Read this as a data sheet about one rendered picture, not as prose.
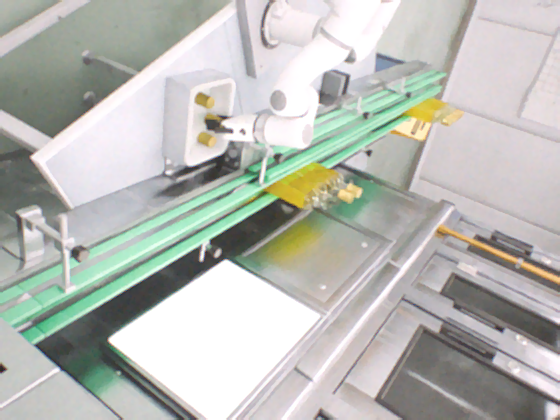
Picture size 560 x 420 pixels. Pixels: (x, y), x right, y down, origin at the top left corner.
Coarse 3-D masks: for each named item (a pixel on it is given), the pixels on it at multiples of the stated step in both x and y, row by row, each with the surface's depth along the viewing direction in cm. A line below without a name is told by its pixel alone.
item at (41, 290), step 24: (384, 120) 214; (336, 144) 180; (216, 192) 134; (240, 192) 136; (168, 216) 120; (192, 216) 122; (120, 240) 108; (144, 240) 110; (72, 264) 99; (96, 264) 100; (120, 264) 102; (24, 288) 91; (48, 288) 93; (0, 312) 86; (24, 312) 86
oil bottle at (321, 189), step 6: (294, 174) 155; (300, 174) 156; (300, 180) 152; (306, 180) 153; (312, 180) 154; (312, 186) 150; (318, 186) 151; (324, 186) 152; (318, 192) 150; (324, 192) 151
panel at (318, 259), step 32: (288, 224) 158; (320, 224) 161; (352, 224) 164; (224, 256) 137; (256, 256) 140; (288, 256) 143; (320, 256) 146; (352, 256) 148; (384, 256) 154; (288, 288) 129; (320, 288) 133; (352, 288) 134; (320, 320) 121; (288, 352) 110; (160, 384) 97; (256, 384) 102; (192, 416) 93
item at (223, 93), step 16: (224, 80) 127; (192, 96) 118; (224, 96) 133; (192, 112) 121; (208, 112) 138; (224, 112) 135; (192, 128) 135; (192, 144) 137; (224, 144) 139; (192, 160) 130
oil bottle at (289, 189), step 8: (272, 184) 151; (280, 184) 149; (288, 184) 149; (296, 184) 149; (304, 184) 151; (272, 192) 152; (280, 192) 150; (288, 192) 149; (296, 192) 147; (304, 192) 146; (312, 192) 147; (288, 200) 150; (296, 200) 148; (304, 200) 146; (312, 200) 146; (304, 208) 147; (312, 208) 148
